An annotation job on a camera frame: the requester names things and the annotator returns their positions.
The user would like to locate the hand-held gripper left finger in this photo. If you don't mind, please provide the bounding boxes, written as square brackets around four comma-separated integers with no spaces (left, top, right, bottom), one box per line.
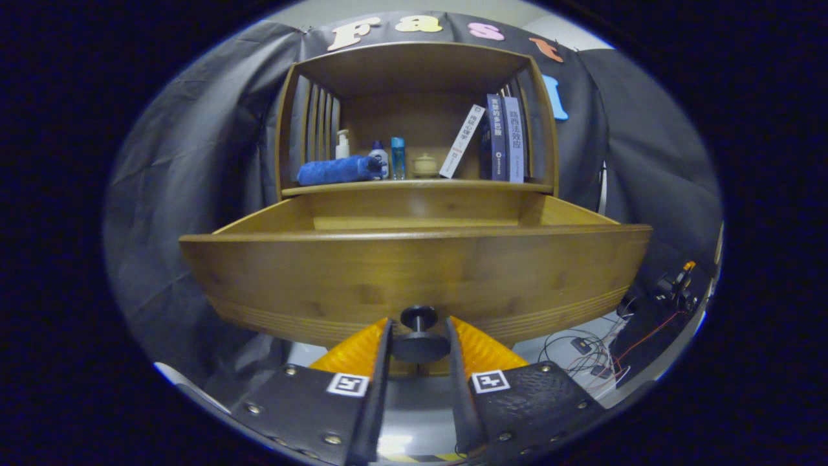
[223,317,393,466]

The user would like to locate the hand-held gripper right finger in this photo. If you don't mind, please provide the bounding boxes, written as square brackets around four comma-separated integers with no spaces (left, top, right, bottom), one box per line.
[445,316,609,457]

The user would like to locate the black drawer knob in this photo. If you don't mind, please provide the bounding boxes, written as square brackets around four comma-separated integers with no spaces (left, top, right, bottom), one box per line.
[391,305,452,364]

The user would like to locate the wooden countertop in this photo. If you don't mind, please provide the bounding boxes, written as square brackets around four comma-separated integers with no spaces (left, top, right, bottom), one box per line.
[281,178,554,197]

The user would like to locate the wooden cabinet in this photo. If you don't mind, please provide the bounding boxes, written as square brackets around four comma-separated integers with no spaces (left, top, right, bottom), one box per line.
[275,42,560,198]

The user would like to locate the black equipment with orange part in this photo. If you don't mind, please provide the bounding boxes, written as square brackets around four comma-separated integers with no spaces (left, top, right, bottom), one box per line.
[615,261,699,383]

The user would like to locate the blue folded towel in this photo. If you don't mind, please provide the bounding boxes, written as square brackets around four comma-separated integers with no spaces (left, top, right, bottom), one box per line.
[297,155,384,187]

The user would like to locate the white bottle with blue cap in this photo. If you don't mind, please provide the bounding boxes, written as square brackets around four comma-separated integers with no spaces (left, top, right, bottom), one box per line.
[369,140,390,180]

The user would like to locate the white book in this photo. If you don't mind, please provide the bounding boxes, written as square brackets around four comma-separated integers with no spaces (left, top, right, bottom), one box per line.
[439,104,486,179]

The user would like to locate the dark blue book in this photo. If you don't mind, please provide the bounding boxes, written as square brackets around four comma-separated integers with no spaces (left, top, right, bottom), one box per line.
[485,94,508,182]

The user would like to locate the pale blue book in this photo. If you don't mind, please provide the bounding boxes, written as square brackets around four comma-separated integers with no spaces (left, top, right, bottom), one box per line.
[502,96,526,184]

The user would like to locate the floor cables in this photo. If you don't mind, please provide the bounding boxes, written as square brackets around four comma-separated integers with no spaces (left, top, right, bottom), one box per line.
[540,324,631,383]

